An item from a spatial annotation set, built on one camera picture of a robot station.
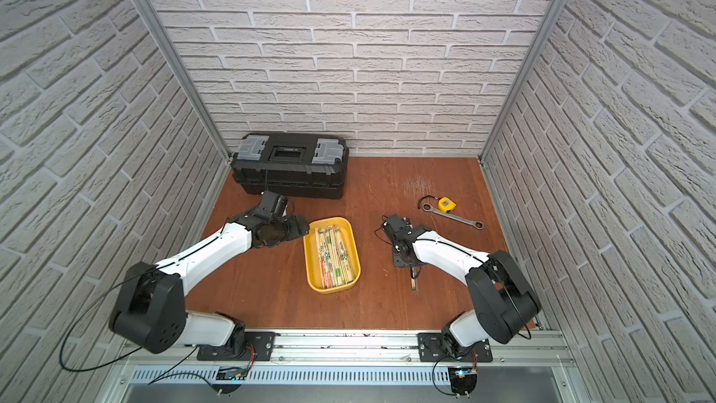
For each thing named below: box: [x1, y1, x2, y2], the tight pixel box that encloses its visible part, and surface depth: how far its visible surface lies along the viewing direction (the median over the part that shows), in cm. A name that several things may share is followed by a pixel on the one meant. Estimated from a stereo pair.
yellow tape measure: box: [437, 195, 457, 214], surface depth 105 cm
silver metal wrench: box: [421, 203, 484, 230], surface depth 103 cm
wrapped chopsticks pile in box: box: [315, 224, 355, 290], surface depth 89 cm
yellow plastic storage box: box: [302, 216, 361, 294], surface depth 90 cm
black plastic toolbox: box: [230, 132, 350, 199], surface depth 98 cm
